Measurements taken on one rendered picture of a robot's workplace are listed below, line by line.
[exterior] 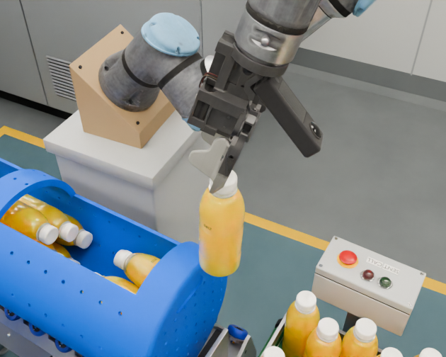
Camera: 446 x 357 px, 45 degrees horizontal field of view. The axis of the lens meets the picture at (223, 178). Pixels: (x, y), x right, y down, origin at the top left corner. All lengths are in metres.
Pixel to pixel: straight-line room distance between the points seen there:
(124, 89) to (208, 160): 0.58
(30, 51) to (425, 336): 2.49
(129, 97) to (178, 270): 0.49
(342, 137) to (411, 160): 0.41
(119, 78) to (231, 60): 0.64
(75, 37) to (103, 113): 1.68
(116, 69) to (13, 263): 0.48
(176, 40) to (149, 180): 0.32
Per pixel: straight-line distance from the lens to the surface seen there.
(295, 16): 0.60
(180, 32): 1.18
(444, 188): 3.09
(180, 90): 1.16
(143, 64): 1.19
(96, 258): 1.30
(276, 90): 0.65
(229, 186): 0.74
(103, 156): 1.30
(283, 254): 2.56
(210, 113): 0.67
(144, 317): 0.92
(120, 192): 1.35
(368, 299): 1.13
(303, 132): 0.66
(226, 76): 0.65
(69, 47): 3.03
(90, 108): 1.32
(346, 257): 1.14
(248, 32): 0.61
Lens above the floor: 1.97
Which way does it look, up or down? 43 degrees down
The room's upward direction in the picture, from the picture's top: straight up
